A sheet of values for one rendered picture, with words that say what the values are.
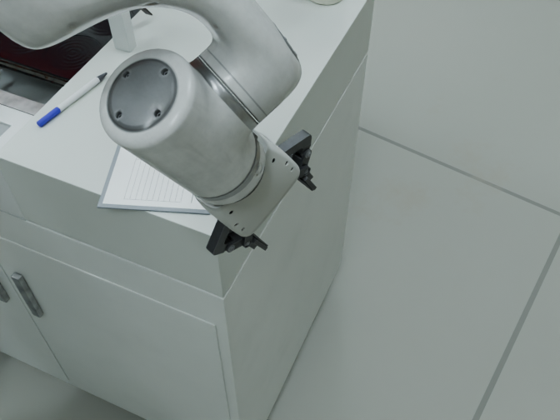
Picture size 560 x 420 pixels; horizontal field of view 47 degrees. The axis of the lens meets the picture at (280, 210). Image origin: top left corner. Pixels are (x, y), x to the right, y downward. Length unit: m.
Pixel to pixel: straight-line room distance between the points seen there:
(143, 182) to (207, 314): 0.24
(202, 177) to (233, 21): 0.13
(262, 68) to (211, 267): 0.41
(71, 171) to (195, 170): 0.41
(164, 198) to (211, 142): 0.34
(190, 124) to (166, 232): 0.39
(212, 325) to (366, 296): 0.95
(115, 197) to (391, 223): 1.33
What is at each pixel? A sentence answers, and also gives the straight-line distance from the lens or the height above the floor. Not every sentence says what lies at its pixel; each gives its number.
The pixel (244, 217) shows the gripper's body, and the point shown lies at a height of 1.09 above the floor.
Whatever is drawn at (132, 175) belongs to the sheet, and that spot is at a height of 0.97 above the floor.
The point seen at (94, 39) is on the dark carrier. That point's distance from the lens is 1.26.
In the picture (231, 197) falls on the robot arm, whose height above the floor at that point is 1.15.
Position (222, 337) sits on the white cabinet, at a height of 0.69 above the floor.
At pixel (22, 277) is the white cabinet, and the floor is 0.62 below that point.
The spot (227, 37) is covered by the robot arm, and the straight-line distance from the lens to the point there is 0.52.
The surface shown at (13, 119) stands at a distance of 1.04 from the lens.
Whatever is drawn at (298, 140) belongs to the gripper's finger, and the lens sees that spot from 0.70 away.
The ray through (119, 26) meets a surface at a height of 1.01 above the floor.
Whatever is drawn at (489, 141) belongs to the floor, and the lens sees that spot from 2.41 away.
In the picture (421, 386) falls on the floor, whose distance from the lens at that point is 1.80.
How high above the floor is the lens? 1.61
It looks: 51 degrees down
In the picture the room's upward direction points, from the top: straight up
